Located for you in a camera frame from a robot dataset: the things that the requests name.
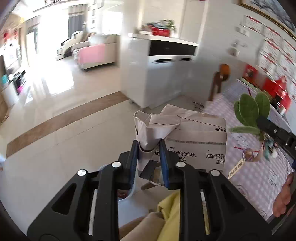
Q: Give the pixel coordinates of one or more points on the cardboard trash box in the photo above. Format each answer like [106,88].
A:
[200,141]

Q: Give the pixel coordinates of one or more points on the red gift box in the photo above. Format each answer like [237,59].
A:
[277,89]

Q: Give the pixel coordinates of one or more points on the potted plant on cabinet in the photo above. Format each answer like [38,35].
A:
[169,25]

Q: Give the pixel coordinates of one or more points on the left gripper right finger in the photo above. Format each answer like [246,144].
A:
[211,208]

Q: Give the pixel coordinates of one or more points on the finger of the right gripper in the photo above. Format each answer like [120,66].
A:
[281,136]

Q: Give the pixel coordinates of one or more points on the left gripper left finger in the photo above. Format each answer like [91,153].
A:
[86,207]

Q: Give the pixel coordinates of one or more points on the brown wooden chair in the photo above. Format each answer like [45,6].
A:
[219,77]

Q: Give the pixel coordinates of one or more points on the person's right hand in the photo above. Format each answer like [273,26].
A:
[283,198]

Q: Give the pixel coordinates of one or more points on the beige sofa with pink cover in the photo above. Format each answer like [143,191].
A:
[98,50]

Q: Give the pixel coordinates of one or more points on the green leaf sprig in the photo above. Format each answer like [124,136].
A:
[247,110]

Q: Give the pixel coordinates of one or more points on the pink checkered tablecloth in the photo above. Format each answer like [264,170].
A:
[259,182]

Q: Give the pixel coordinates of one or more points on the grey paper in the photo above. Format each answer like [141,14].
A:
[149,130]

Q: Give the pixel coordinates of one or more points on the yellow cloth in box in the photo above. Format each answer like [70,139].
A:
[170,209]

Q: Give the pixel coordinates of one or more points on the white sideboard cabinet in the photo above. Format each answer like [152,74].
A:
[154,68]

